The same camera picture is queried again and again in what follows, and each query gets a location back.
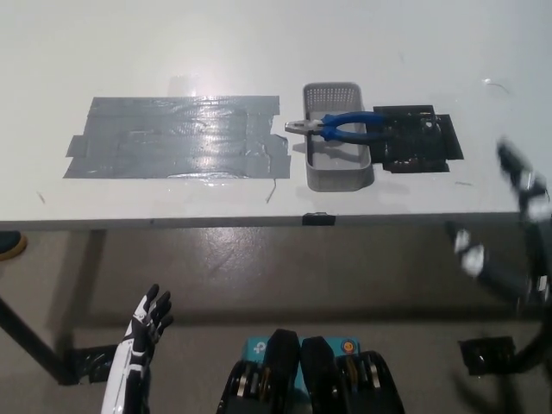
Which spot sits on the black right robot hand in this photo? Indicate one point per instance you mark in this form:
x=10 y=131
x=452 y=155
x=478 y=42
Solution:
x=524 y=190

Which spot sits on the white and black left hand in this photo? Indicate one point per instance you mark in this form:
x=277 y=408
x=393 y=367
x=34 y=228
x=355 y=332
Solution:
x=129 y=353

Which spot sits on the black robot torso blocks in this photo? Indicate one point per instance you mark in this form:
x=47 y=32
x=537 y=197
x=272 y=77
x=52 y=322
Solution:
x=319 y=379

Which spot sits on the grey vertical table leg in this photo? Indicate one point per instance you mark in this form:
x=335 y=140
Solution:
x=88 y=276

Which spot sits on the black diagonal table brace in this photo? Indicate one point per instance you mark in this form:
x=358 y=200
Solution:
x=532 y=347
x=30 y=334

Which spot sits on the teal router box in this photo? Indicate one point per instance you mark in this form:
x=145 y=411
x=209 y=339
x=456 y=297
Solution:
x=257 y=351

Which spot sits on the round green and tan object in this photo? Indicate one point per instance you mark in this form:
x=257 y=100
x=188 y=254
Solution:
x=9 y=246

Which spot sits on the grey perforated plastic basket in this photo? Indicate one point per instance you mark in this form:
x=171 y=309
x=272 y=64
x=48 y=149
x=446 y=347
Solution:
x=338 y=170

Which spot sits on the small black edge tape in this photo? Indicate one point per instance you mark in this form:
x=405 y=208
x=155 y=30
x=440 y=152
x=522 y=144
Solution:
x=319 y=219

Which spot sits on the grey duct tape patch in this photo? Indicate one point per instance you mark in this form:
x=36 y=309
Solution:
x=172 y=140

